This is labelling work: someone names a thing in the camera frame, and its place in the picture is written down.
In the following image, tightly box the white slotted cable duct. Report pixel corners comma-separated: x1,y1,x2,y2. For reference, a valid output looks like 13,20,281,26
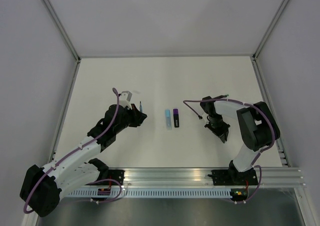
67,187,232,199

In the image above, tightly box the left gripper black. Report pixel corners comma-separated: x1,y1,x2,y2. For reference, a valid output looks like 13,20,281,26
114,104,147,134

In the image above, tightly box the green refill pen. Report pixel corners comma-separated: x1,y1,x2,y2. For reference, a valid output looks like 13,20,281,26
217,94,229,99

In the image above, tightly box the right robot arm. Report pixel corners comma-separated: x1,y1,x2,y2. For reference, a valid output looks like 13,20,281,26
200,95,280,186

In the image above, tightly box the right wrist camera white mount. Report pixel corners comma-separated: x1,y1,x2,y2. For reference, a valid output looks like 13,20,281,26
198,114,210,124

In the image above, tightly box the aluminium mounting rail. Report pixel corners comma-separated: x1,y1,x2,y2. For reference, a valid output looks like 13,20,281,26
116,167,306,188

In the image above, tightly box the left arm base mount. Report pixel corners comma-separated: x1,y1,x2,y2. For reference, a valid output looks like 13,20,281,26
88,158,125,187

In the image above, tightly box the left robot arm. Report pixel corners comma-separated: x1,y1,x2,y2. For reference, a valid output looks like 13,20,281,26
19,104,147,217

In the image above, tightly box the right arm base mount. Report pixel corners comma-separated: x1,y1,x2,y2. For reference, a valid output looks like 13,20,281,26
208,161,258,186

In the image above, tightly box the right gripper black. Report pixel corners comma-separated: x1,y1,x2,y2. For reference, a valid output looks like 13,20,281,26
204,114,231,142

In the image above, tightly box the light blue pen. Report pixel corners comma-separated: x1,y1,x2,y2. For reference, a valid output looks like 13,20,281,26
165,109,172,130

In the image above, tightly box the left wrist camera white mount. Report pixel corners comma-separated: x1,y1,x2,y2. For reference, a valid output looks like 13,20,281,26
119,91,132,110

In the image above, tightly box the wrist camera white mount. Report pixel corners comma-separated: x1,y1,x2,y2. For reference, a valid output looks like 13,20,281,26
198,114,210,124
119,91,132,110

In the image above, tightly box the black purple highlighter pen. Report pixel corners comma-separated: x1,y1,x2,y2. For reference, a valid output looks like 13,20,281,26
173,108,180,128

